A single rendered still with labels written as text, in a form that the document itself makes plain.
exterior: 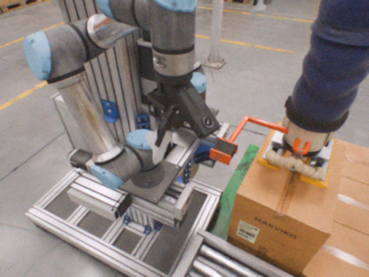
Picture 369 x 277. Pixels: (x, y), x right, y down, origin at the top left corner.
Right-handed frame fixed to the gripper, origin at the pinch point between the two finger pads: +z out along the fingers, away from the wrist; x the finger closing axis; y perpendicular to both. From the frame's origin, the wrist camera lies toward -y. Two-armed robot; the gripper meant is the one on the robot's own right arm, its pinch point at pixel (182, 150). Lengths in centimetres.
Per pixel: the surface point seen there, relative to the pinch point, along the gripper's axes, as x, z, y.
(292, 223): -43, 57, -21
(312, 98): -59, 9, -4
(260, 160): -49, 41, 3
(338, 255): -71, 93, -43
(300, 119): -57, 18, -4
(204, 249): -20, 93, 6
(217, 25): -271, 89, 232
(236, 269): -25, 93, -12
